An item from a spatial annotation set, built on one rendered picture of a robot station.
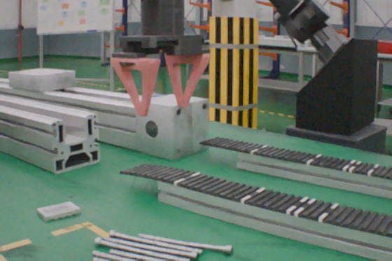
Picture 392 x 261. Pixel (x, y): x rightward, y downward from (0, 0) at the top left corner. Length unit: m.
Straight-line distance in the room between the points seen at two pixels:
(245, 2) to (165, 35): 3.55
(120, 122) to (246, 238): 0.44
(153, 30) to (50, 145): 0.27
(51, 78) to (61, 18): 5.85
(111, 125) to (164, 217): 0.38
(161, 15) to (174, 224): 0.25
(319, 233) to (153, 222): 0.20
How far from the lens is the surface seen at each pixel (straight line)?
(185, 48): 0.58
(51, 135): 0.75
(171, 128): 0.79
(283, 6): 1.09
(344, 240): 0.50
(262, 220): 0.54
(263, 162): 0.73
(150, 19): 0.58
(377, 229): 0.49
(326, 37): 1.10
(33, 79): 1.11
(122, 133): 0.88
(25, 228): 0.56
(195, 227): 0.54
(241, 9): 4.06
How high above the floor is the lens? 1.01
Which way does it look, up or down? 11 degrees down
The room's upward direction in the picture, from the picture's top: straight up
